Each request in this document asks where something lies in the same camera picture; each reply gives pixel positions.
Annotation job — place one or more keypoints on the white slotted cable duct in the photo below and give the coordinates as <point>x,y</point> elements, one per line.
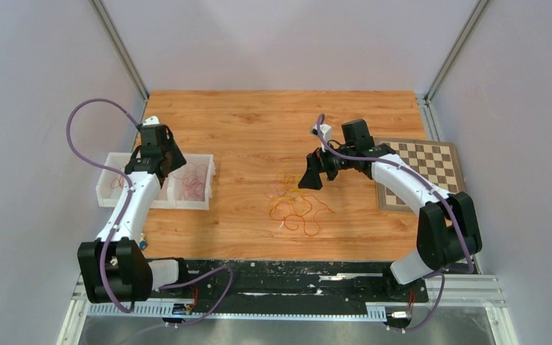
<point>157,309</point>

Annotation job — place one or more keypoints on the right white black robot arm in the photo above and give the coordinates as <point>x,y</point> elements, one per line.
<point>448,230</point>

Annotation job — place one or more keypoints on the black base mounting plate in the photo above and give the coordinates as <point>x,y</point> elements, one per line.
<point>212,292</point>

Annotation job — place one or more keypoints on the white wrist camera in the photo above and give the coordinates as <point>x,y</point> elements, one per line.
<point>150,121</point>
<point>323,132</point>

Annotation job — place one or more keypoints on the wooden chessboard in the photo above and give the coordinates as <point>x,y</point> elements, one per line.
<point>436,161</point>

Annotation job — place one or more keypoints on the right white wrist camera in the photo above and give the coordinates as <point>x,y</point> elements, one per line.
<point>323,132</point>

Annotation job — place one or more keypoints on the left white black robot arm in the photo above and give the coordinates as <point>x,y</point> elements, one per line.
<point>113,266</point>

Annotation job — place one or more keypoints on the white blue toy block car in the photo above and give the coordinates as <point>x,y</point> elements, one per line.
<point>142,244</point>

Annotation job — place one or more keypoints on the white plastic two-compartment bin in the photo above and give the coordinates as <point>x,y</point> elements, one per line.
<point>187,188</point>

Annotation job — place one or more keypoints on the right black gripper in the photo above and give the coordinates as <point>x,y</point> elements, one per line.
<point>317,162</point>

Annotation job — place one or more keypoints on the aluminium frame rail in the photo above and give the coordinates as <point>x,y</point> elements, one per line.
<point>295,279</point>

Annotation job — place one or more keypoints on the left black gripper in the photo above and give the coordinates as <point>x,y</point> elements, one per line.
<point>180,159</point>

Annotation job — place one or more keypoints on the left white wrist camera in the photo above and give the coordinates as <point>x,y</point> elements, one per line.
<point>150,121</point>

